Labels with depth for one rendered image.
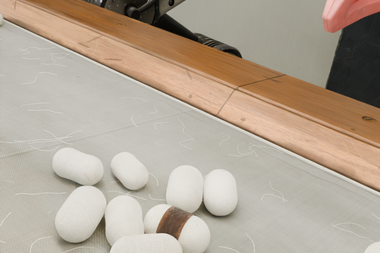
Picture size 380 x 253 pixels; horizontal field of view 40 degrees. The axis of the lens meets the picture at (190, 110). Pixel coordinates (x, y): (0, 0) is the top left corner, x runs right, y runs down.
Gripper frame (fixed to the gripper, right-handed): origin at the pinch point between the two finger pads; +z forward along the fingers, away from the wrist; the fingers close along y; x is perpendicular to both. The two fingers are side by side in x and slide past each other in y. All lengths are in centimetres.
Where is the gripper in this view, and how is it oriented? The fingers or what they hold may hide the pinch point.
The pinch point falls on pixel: (333, 16)
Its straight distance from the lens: 35.3
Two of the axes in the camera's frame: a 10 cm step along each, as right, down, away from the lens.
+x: 3.1, 5.8, 7.5
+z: -5.9, 7.4, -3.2
